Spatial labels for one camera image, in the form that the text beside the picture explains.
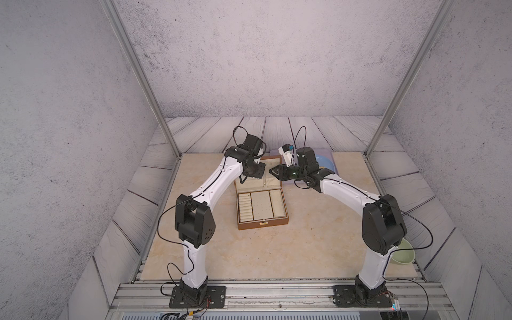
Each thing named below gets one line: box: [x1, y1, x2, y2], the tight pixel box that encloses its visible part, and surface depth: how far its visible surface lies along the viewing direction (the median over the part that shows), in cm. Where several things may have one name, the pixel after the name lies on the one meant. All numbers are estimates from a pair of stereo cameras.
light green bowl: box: [390, 237, 416, 264], surface depth 79 cm
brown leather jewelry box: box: [234, 155, 290, 231], surface depth 94 cm
